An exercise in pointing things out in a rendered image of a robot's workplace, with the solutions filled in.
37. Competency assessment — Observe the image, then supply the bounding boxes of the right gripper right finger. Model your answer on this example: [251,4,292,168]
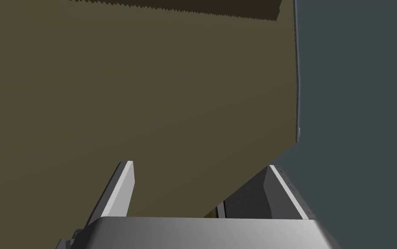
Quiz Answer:
[263,164,318,220]

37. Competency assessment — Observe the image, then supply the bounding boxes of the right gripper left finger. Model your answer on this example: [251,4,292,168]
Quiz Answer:
[86,160,136,227]

